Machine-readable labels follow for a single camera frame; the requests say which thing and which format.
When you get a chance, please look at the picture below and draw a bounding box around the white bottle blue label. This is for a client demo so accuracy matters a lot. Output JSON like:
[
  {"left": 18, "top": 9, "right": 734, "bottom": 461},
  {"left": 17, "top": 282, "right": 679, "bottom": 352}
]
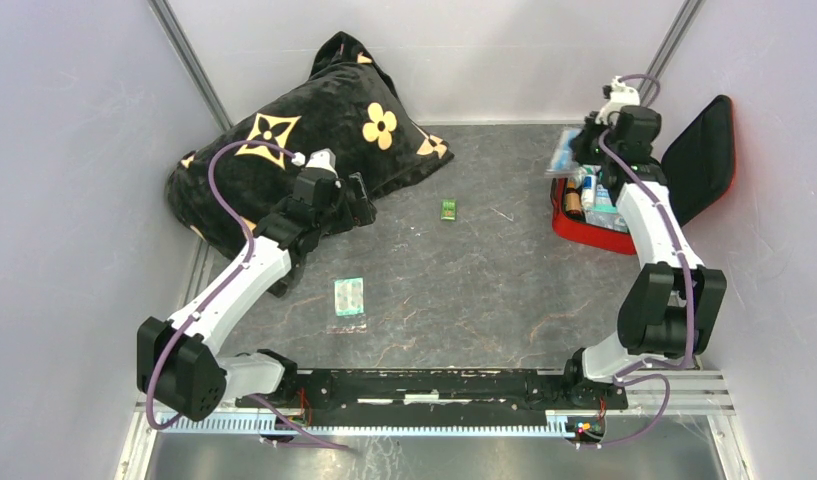
[{"left": 580, "top": 174, "right": 597, "bottom": 210}]

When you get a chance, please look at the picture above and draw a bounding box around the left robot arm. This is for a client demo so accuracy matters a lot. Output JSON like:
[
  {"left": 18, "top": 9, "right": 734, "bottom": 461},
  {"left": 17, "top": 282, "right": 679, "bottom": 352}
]
[{"left": 136, "top": 167, "right": 377, "bottom": 421}]

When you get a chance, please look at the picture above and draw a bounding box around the black pillow with gold flowers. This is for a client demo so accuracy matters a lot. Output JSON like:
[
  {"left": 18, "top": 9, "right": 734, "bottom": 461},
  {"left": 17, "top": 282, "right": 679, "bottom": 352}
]
[{"left": 164, "top": 32, "right": 454, "bottom": 259}]

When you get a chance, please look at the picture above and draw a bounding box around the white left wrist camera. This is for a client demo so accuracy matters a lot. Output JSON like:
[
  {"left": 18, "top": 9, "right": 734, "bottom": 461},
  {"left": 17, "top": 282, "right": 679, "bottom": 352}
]
[{"left": 291, "top": 148, "right": 337, "bottom": 176}]

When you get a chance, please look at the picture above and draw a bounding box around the teal plaster packet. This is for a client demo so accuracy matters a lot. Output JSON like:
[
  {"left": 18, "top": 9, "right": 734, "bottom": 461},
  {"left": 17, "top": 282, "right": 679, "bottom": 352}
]
[{"left": 334, "top": 278, "right": 364, "bottom": 316}]

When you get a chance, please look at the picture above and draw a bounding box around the brown bottle orange cap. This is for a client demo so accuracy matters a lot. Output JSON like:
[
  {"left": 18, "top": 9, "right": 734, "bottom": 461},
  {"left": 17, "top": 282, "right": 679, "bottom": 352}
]
[{"left": 564, "top": 180, "right": 585, "bottom": 221}]

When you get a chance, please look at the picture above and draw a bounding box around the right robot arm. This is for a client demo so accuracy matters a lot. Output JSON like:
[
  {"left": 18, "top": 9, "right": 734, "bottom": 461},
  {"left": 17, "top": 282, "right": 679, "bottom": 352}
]
[{"left": 561, "top": 105, "right": 727, "bottom": 408}]

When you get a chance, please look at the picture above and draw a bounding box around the white bottle green label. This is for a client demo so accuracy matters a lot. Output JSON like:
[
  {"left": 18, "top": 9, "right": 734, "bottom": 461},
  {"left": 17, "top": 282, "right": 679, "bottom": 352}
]
[{"left": 568, "top": 165, "right": 600, "bottom": 189}]

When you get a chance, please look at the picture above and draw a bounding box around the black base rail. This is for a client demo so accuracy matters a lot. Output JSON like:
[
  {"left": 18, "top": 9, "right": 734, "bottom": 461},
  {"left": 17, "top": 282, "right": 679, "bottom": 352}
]
[{"left": 265, "top": 368, "right": 629, "bottom": 427}]

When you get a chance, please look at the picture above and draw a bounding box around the red medicine kit case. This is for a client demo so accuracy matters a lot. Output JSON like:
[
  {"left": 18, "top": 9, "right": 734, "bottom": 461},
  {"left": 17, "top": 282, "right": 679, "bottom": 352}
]
[{"left": 551, "top": 95, "right": 736, "bottom": 255}]

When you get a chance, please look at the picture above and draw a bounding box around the small green packet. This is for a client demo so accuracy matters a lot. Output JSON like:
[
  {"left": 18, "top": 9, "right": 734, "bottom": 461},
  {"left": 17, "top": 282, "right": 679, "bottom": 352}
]
[{"left": 440, "top": 199, "right": 457, "bottom": 221}]

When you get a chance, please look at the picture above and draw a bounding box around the blue white clear packet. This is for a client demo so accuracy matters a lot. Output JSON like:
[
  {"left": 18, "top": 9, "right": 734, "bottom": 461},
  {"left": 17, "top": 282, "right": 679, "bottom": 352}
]
[{"left": 545, "top": 128, "right": 581, "bottom": 179}]

